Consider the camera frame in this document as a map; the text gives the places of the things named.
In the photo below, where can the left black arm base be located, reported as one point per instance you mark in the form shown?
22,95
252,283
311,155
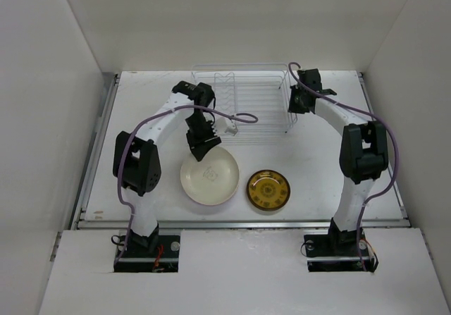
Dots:
158,253

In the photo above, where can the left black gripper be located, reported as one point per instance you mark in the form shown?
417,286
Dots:
199,146

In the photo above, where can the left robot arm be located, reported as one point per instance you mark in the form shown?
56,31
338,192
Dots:
136,163

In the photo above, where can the white wire dish rack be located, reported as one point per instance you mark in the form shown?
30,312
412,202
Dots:
261,89

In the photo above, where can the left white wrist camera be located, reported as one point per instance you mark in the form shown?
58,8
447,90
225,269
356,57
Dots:
225,126

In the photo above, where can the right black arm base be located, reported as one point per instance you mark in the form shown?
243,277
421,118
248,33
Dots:
324,257

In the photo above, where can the tan plate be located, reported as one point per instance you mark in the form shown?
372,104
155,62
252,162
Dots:
217,170

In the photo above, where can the pink plastic plate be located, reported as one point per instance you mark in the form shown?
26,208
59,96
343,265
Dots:
211,197

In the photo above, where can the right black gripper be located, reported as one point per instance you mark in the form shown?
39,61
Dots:
292,108

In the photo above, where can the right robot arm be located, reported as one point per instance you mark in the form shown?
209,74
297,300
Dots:
363,150

